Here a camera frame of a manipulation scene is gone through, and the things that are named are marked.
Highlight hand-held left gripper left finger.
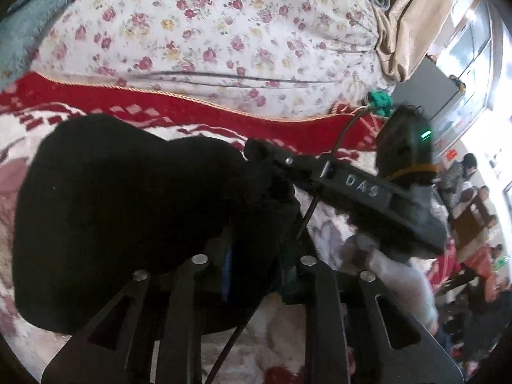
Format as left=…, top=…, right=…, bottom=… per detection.
left=42, top=244, right=236, bottom=384

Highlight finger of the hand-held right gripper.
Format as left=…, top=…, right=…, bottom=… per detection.
left=243, top=138, right=333, bottom=187

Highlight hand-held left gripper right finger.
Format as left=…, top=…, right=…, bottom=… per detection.
left=279, top=254, right=465, bottom=384

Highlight black pants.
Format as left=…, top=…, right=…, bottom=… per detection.
left=12, top=113, right=301, bottom=336

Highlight green cloth item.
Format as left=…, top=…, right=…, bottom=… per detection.
left=367, top=91, right=395, bottom=117

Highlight red and white plush blanket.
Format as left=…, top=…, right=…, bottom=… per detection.
left=0, top=70, right=441, bottom=384

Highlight floral quilt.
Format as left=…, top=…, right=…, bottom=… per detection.
left=0, top=0, right=397, bottom=124

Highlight glass window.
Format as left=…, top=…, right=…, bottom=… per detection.
left=432, top=0, right=505, bottom=158

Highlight beige cloth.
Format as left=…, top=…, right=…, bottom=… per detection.
left=374, top=0, right=469, bottom=84

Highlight teal fleece garment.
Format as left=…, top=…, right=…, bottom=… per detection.
left=0, top=0, right=109, bottom=85

